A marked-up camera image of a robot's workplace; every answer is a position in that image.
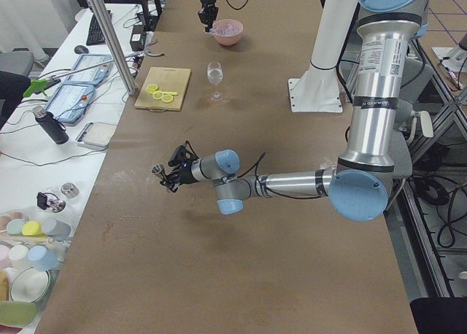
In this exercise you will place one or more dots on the yellow plastic knife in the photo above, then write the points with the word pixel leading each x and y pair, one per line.
pixel 171 93

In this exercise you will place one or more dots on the lemon slice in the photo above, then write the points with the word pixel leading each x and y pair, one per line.
pixel 158 95
pixel 152 88
pixel 167 98

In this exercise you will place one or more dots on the lemon slice far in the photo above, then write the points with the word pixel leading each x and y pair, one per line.
pixel 152 88

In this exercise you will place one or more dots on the black keyboard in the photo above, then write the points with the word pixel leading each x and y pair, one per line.
pixel 95 34

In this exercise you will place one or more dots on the aluminium frame post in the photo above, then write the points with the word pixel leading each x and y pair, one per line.
pixel 100 11

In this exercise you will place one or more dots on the light blue cup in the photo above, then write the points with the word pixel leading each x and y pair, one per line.
pixel 41 258

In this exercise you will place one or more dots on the pile of ice cubes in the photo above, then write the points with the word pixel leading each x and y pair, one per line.
pixel 228 27

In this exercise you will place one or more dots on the small steel weight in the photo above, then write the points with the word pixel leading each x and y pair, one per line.
pixel 70 190

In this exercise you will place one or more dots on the teach pendant near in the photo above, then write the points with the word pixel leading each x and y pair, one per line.
pixel 70 101

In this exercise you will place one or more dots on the metal grabber tool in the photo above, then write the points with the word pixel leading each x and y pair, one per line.
pixel 40 85

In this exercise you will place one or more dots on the white digital scale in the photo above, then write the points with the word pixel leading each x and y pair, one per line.
pixel 96 135

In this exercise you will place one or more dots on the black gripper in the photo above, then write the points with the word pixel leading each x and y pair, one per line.
pixel 183 174
pixel 206 2

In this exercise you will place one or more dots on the teach pendant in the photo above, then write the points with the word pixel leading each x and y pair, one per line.
pixel 92 77
pixel 70 101

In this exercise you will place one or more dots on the teach pendant far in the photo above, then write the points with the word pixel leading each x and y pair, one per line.
pixel 92 77

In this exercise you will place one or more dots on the bamboo cutting board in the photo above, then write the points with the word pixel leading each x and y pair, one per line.
pixel 167 79

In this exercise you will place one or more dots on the yellow cup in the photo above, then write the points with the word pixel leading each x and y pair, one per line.
pixel 32 229

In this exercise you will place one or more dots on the grey office chair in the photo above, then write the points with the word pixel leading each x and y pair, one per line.
pixel 415 78

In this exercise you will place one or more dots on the pink bowl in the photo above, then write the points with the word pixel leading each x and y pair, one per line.
pixel 227 40

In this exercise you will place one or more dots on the steel jigger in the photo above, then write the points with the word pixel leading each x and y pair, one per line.
pixel 159 171

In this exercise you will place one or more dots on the lemon slice middle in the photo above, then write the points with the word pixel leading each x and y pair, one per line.
pixel 158 95

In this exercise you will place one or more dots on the lemon slice near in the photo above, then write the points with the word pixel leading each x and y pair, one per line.
pixel 167 98

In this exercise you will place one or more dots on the computer mouse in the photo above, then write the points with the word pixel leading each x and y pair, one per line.
pixel 81 49

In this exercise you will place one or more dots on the white green-rimmed bowl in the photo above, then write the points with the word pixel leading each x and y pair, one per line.
pixel 30 286

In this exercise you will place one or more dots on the person in black clothes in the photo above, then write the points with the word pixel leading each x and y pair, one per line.
pixel 13 87

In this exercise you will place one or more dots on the black water bottle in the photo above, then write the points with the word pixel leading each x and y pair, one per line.
pixel 52 127

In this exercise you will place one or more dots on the clear wine glass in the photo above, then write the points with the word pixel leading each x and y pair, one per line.
pixel 215 77

